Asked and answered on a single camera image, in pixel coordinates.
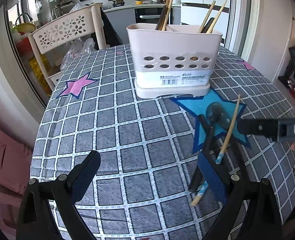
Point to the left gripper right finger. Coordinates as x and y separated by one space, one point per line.
227 189

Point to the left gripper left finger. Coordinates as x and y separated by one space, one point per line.
69 189

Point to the blue-tipped wooden chopstick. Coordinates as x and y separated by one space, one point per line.
218 160

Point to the black-handled clear spoon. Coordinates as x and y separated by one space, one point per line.
214 112
225 123

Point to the pink cardboard box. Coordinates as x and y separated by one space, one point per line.
15 161

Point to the grey checked tablecloth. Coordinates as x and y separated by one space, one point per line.
146 147

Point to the chopstick in holder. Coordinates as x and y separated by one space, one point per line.
213 23
165 21
207 16
162 16

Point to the pink plastic utensil holder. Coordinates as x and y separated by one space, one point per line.
179 60

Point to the beige perforated storage rack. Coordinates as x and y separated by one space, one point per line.
66 28

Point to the black oven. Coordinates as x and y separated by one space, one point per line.
148 14

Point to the black spoon handle in holder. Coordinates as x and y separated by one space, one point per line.
207 25

